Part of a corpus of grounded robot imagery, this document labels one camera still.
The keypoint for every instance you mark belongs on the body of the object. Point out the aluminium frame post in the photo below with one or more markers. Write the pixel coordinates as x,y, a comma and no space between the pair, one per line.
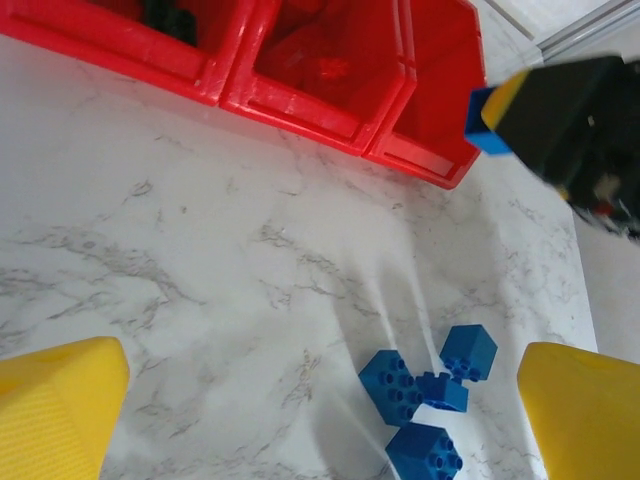
585,30

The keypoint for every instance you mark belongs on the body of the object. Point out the large red lego brick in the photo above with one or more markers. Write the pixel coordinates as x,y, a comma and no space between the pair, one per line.
287,60

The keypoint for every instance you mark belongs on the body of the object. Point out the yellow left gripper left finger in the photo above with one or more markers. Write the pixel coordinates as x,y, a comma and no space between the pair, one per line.
55,415

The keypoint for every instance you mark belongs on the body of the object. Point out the black lego brick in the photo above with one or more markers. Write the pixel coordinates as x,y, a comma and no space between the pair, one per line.
172,22

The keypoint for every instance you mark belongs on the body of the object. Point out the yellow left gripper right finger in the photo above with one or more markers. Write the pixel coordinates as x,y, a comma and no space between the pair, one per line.
590,420

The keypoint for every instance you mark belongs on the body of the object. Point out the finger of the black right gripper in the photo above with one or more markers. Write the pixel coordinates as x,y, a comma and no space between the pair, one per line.
550,115

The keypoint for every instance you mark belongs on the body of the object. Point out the red plastic bin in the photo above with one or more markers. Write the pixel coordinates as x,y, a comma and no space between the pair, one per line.
125,55
300,115
430,100

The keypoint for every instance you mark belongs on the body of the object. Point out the blue lego brick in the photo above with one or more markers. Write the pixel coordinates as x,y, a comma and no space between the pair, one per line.
422,452
392,387
445,395
487,140
472,350

